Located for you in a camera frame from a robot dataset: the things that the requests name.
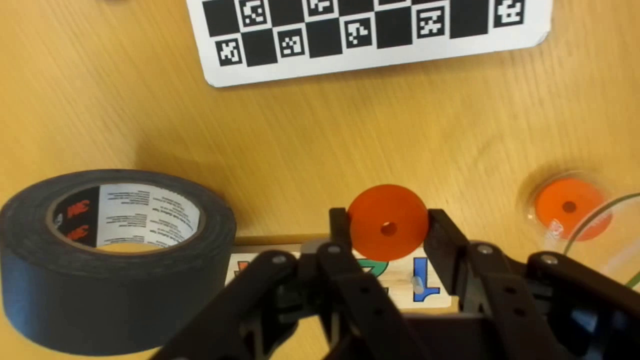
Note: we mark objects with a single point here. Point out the orange disc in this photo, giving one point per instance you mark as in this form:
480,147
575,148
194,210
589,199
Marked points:
372,210
556,217

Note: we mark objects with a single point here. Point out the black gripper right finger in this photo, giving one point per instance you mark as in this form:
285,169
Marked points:
533,301

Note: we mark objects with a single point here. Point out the black tape roll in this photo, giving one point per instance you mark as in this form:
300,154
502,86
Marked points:
100,301

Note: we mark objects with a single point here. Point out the checkered marker calibration board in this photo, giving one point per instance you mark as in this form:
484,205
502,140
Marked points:
372,41

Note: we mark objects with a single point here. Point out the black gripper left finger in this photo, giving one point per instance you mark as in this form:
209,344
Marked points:
280,301

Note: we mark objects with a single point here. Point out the colourful number puzzle board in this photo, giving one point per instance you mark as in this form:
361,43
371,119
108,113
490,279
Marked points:
406,287

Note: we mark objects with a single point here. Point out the clear plastic cup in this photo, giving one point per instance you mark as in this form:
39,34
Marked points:
621,220

